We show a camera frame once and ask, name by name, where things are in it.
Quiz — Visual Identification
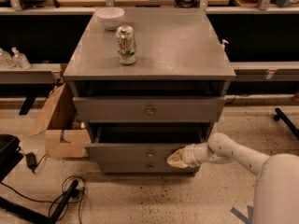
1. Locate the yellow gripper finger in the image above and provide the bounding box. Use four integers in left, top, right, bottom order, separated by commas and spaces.
166, 148, 188, 169

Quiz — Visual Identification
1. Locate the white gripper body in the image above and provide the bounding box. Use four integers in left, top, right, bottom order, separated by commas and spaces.
181, 143, 212, 168

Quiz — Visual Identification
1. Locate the grey drawer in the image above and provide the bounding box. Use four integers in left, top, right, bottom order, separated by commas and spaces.
86, 123, 211, 163
73, 97, 225, 123

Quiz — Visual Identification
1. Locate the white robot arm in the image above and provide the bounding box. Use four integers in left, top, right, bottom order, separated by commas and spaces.
167, 133, 299, 224

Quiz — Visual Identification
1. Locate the grey top drawer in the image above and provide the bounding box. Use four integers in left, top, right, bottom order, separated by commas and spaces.
73, 97, 225, 123

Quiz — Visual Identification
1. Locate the black chair leg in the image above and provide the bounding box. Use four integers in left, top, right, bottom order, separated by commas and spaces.
273, 107, 299, 139

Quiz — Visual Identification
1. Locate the white pump dispenser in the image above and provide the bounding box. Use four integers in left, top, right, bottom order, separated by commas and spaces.
221, 39, 229, 51

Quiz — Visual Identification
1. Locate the brown cardboard box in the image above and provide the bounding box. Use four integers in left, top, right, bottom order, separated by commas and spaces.
29, 83, 91, 159

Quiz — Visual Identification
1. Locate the green soda can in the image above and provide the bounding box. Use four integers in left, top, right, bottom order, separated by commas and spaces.
116, 25, 136, 65

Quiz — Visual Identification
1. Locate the black power adapter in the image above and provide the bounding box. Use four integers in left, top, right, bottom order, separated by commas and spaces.
25, 152, 37, 172

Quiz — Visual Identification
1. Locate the white ceramic bowl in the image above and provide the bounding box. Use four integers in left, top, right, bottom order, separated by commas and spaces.
95, 7, 124, 30

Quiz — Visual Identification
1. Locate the black bin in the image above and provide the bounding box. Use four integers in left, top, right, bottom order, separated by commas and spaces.
0, 134, 23, 182

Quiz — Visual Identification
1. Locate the black stand leg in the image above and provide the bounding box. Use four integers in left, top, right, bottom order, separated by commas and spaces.
0, 180, 78, 224

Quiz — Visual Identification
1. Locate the clear sanitizer bottle right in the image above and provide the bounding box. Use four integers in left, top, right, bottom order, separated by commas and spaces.
11, 47, 31, 69

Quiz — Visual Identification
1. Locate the clear sanitizer bottle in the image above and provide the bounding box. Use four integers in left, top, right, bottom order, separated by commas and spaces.
0, 49, 15, 68
11, 47, 31, 69

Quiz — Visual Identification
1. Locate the clear sanitizer bottle left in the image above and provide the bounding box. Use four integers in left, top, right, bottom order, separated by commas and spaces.
0, 49, 15, 68

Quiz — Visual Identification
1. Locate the black floor cable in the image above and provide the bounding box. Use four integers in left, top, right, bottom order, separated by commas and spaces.
0, 175, 88, 224

